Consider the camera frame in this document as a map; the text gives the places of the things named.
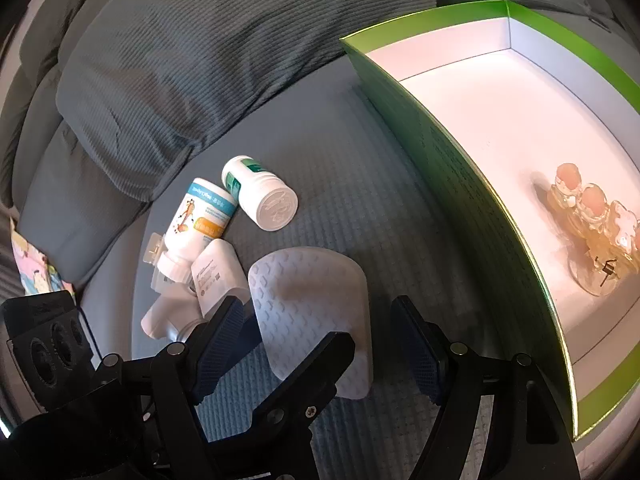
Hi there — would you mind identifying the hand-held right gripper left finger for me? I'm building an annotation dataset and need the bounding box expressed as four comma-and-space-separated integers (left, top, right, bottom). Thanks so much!
100, 296, 247, 480

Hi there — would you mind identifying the large grey blue pillow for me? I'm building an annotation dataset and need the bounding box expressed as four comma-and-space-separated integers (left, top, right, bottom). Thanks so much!
55, 0, 439, 207

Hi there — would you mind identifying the white embossed plastic case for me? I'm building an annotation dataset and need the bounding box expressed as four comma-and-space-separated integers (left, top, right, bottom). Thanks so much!
248, 247, 375, 401

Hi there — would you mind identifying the white bottle blue orange label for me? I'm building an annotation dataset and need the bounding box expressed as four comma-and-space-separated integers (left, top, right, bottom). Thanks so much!
154, 177, 239, 282

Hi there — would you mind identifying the clear acrylic ornament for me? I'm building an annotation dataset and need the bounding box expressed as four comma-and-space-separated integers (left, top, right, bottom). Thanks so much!
549, 162, 640, 297

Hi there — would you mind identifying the white small bottle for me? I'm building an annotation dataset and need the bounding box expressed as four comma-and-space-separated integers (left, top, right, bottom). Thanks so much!
140, 280, 207, 343

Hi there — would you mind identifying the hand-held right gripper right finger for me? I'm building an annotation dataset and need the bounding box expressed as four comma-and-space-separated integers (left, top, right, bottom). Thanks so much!
391, 296, 581, 480

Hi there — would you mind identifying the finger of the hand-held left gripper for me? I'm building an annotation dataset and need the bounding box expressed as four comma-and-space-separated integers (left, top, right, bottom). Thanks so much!
210, 332, 356, 480

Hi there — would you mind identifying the white charger plug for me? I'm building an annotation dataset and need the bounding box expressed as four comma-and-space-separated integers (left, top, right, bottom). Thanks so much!
190, 238, 251, 319

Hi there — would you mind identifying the colourful picture book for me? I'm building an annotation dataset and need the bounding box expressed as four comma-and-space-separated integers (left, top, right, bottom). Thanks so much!
10, 217, 77, 306

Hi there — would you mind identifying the flat grey blue pillow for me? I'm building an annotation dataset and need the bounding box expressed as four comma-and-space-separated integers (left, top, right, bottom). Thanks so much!
17, 120, 203, 288

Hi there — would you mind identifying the white bottle green label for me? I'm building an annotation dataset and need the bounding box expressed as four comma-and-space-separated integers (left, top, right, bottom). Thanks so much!
221, 155, 299, 232

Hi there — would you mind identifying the green cardboard box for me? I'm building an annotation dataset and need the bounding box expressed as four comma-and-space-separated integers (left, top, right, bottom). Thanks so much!
340, 0, 640, 442

